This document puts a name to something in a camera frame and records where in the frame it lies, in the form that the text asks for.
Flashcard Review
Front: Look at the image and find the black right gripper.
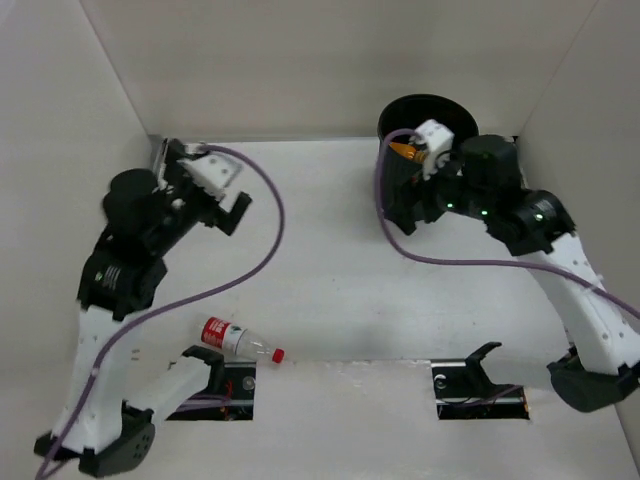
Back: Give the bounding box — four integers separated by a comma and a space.
383, 146, 494, 235

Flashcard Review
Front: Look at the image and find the orange juice bottle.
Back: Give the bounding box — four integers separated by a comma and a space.
390, 142, 427, 164

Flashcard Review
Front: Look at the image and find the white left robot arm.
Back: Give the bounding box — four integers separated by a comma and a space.
34, 140, 251, 479

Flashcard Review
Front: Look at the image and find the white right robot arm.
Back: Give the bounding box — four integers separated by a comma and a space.
373, 129, 639, 413

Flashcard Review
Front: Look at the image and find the black ribbed plastic bin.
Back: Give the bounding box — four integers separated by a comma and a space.
377, 94, 479, 214

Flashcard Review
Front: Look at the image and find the red label clear bottle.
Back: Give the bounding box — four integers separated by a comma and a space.
197, 317, 286, 365

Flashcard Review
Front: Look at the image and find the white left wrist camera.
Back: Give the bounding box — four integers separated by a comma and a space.
178, 143, 242, 202

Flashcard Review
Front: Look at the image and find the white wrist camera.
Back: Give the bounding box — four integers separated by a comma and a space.
411, 119, 454, 181
178, 143, 242, 202

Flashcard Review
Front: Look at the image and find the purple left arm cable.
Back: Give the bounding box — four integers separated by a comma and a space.
33, 143, 286, 480

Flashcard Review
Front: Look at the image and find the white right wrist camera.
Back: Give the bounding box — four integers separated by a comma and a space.
411, 119, 454, 181

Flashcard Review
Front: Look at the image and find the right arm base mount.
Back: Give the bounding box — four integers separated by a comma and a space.
430, 342, 530, 421

